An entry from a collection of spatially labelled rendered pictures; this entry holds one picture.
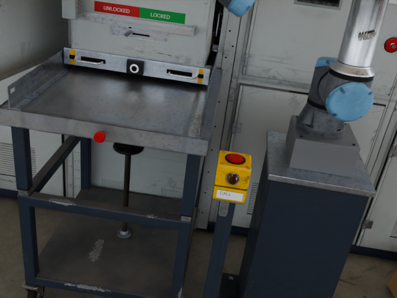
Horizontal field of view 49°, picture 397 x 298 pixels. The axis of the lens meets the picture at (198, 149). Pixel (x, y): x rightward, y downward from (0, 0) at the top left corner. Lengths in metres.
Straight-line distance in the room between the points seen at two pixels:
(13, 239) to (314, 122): 1.47
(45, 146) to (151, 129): 1.02
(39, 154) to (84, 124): 0.96
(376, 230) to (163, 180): 1.06
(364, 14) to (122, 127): 0.70
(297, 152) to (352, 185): 0.19
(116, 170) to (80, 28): 0.78
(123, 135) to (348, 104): 0.63
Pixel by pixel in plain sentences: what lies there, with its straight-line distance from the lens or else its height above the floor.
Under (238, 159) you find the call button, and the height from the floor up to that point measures 0.91.
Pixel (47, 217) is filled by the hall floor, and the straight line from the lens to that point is 2.31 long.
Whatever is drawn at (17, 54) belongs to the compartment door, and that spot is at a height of 0.89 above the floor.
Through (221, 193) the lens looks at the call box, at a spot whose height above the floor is 0.82.
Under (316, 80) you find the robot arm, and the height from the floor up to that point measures 1.02.
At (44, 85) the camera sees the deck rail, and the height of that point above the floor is 0.85.
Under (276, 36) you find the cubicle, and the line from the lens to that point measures 1.81.
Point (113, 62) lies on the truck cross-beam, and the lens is 1.64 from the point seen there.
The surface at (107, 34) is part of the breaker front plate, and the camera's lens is 1.63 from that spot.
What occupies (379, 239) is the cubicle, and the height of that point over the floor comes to 0.12.
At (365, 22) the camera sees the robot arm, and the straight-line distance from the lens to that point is 1.18.
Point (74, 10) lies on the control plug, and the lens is 1.54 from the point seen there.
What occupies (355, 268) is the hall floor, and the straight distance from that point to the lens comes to 2.31.
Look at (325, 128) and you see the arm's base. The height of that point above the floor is 0.88.
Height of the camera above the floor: 1.39
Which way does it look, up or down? 28 degrees down
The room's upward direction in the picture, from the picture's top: 8 degrees clockwise
